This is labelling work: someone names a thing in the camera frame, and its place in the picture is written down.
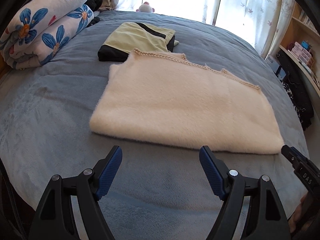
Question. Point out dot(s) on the white sheer curtain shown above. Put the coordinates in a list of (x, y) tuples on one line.
[(261, 23)]

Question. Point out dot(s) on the blue-grey bed cover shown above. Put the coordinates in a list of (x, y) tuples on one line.
[(159, 192)]

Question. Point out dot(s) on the floral blue white quilt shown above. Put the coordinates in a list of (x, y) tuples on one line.
[(40, 29)]

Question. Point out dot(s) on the black clothing pile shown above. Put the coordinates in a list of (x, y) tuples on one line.
[(94, 5)]

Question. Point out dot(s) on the yellow-green black folded garment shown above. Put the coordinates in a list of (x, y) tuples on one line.
[(131, 35)]

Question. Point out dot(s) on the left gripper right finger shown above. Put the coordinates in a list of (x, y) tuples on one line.
[(256, 198)]

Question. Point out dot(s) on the wooden bookshelf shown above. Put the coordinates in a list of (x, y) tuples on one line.
[(301, 44)]

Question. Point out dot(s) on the person's right hand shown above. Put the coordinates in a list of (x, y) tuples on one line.
[(296, 215)]

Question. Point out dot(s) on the cream fleece blanket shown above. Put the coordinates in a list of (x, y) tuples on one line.
[(164, 99)]

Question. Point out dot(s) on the pink white plush toy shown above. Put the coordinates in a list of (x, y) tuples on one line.
[(145, 7)]

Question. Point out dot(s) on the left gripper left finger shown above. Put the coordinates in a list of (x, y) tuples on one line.
[(55, 217)]

